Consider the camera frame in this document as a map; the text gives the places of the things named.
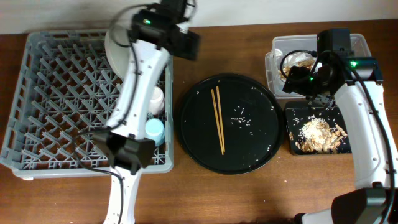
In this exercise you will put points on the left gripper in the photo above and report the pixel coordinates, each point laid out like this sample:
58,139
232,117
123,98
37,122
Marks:
189,45

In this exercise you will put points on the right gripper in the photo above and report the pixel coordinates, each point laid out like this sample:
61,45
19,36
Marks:
296,79

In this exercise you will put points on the pink plastic cup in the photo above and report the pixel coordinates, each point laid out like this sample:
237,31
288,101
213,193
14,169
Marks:
157,102

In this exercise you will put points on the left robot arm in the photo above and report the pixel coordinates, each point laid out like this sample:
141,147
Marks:
157,32

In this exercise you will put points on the white napkin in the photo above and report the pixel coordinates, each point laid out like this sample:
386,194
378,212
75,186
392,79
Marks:
293,56

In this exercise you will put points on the gold snack wrapper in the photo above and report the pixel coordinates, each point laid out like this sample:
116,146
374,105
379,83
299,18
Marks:
306,63

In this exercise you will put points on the food scraps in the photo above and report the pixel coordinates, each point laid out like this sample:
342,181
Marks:
316,136

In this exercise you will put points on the grey round plate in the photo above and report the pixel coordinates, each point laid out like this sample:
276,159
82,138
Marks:
118,57

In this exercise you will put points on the grey plastic dishwasher rack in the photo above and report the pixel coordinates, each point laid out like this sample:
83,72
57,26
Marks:
65,89

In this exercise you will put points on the black rectangular tray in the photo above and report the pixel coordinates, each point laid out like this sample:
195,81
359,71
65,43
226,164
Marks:
301,109

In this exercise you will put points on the blue plastic cup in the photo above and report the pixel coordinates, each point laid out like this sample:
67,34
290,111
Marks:
155,130

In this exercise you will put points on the clear plastic storage bin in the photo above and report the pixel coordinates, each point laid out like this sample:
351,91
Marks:
280,46

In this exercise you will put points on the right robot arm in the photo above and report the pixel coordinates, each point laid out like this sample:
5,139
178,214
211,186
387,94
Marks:
355,85

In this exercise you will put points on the round black serving tray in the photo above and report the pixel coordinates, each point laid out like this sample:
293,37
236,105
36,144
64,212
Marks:
253,124

